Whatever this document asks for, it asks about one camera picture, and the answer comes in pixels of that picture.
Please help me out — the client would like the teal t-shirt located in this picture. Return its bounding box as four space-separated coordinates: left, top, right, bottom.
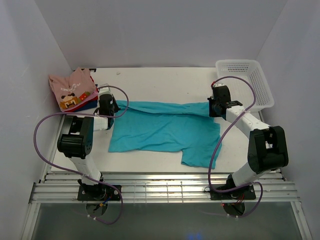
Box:
108 100 222 169

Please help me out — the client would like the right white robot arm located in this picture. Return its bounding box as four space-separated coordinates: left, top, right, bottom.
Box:
208 83 289 199

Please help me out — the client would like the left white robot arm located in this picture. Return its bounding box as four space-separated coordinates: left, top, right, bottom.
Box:
57 90 120 200

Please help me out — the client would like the red folded t-shirt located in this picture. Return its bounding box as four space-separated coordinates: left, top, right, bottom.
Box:
63 74 99 115

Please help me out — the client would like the blue folded t-shirt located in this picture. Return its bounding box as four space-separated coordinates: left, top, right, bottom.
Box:
68 96 98 113

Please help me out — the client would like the pink folded t-shirt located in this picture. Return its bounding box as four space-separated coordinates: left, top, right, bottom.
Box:
78 87 99 104

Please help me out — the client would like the white plastic basket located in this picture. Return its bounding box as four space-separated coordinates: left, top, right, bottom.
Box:
215 59 275 112

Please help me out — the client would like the beige folded t-shirt with print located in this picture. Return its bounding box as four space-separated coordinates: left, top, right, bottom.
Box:
48 67 98 112

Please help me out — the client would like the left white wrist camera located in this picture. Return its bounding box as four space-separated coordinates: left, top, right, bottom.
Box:
97 83 112 96

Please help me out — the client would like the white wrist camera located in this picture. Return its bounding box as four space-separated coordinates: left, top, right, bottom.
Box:
97 83 112 96
211 81 224 89

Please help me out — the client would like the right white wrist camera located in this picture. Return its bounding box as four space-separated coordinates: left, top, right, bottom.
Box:
211 81 224 89

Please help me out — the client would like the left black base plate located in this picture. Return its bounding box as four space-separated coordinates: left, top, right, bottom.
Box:
77 184 122 202

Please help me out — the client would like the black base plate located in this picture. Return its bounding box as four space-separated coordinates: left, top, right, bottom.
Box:
204 185 256 201
77 184 122 202

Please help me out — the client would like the aluminium rail frame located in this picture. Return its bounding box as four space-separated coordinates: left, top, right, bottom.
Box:
21 167 315 240

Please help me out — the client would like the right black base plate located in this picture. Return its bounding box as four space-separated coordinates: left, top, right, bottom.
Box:
204 185 256 201

